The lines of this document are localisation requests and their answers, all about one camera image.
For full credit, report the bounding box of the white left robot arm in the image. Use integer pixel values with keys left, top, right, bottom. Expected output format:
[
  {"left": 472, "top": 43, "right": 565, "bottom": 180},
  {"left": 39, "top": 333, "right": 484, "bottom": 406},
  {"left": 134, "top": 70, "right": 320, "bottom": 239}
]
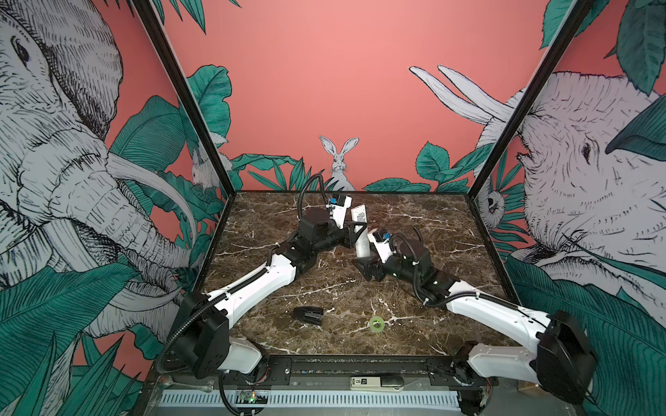
[{"left": 155, "top": 205, "right": 367, "bottom": 379}]

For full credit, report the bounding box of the black corner frame post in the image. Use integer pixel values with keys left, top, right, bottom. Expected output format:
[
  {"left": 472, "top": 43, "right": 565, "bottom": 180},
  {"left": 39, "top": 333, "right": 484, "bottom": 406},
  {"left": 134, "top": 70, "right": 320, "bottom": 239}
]
[
  {"left": 467, "top": 0, "right": 595, "bottom": 199},
  {"left": 132, "top": 0, "right": 236, "bottom": 198}
]

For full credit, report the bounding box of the black plastic clip part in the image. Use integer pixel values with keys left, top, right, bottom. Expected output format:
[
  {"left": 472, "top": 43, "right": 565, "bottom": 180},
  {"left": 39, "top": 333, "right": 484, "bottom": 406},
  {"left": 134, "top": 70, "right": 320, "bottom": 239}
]
[{"left": 291, "top": 306, "right": 324, "bottom": 326}]

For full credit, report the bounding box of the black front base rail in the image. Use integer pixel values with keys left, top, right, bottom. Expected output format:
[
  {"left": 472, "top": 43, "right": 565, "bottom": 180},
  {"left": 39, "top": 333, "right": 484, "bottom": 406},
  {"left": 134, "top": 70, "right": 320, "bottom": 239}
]
[{"left": 222, "top": 355, "right": 491, "bottom": 390}]

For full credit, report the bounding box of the black corner frame post left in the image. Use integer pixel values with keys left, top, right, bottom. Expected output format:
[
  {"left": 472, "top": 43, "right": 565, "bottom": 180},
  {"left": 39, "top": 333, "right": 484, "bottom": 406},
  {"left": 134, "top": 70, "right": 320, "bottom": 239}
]
[{"left": 132, "top": 0, "right": 236, "bottom": 198}]

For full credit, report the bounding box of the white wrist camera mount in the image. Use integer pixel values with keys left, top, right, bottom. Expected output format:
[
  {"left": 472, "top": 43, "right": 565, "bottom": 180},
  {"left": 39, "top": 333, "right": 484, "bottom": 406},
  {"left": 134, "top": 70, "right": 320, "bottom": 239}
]
[
  {"left": 326, "top": 193, "right": 352, "bottom": 229},
  {"left": 368, "top": 228, "right": 394, "bottom": 263}
]

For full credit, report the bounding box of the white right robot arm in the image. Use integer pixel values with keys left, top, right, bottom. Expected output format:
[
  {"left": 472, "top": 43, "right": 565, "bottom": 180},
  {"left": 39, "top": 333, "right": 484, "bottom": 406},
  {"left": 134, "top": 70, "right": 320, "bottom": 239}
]
[{"left": 354, "top": 254, "right": 598, "bottom": 405}]

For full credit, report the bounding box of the white label box on rail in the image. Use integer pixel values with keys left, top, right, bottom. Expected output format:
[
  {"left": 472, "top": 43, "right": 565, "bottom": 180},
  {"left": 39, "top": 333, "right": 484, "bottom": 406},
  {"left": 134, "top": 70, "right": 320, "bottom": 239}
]
[{"left": 350, "top": 375, "right": 405, "bottom": 393}]

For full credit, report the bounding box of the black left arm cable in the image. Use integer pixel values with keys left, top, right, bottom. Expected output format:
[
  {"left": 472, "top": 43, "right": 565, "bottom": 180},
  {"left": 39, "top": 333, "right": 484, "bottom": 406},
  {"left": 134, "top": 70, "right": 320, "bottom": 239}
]
[{"left": 297, "top": 173, "right": 330, "bottom": 222}]

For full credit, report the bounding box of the white remote control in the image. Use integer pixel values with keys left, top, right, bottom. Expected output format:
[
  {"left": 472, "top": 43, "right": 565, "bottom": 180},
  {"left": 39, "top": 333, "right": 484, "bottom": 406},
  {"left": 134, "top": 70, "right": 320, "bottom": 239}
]
[{"left": 350, "top": 205, "right": 371, "bottom": 258}]

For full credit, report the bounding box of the black corner frame post right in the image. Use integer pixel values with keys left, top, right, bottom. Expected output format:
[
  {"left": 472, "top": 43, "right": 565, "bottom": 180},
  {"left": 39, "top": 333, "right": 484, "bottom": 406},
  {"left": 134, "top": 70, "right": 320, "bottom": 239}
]
[{"left": 467, "top": 0, "right": 595, "bottom": 199}]

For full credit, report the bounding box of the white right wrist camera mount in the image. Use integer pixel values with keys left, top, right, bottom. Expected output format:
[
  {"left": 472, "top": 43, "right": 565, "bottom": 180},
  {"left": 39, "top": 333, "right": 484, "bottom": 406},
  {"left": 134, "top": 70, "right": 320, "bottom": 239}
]
[{"left": 368, "top": 228, "right": 394, "bottom": 263}]

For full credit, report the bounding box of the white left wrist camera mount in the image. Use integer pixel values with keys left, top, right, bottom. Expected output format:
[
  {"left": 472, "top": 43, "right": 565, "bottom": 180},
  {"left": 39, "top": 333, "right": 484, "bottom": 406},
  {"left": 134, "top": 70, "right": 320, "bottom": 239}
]
[{"left": 326, "top": 193, "right": 352, "bottom": 229}]

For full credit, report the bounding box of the white perforated front strip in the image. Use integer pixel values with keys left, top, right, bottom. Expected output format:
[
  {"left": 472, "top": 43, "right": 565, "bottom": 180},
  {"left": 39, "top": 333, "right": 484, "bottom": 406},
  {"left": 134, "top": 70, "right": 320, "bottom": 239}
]
[{"left": 158, "top": 390, "right": 461, "bottom": 411}]

